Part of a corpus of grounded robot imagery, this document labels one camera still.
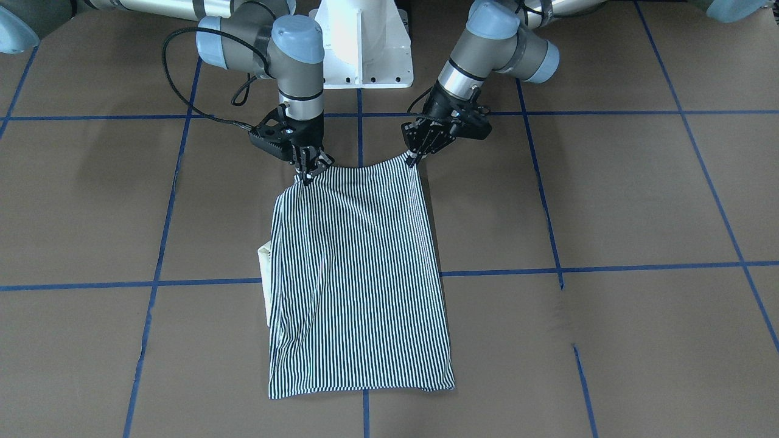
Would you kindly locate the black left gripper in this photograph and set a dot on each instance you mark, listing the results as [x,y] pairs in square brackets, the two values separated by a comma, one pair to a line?
[439,109]

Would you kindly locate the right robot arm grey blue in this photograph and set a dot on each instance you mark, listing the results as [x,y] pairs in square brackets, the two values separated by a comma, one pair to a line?
[264,39]

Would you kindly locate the navy white striped polo shirt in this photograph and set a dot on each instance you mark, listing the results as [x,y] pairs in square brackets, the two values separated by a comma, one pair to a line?
[355,295]

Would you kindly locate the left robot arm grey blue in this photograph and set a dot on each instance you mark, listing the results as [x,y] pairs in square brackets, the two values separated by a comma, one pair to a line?
[648,96]

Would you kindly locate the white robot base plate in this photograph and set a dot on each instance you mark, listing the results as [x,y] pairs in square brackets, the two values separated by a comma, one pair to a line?
[366,45]

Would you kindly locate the brown paper table cover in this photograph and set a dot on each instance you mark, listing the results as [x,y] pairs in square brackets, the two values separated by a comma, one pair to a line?
[131,303]

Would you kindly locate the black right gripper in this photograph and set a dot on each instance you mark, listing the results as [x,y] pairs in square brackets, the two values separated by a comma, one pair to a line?
[310,134]

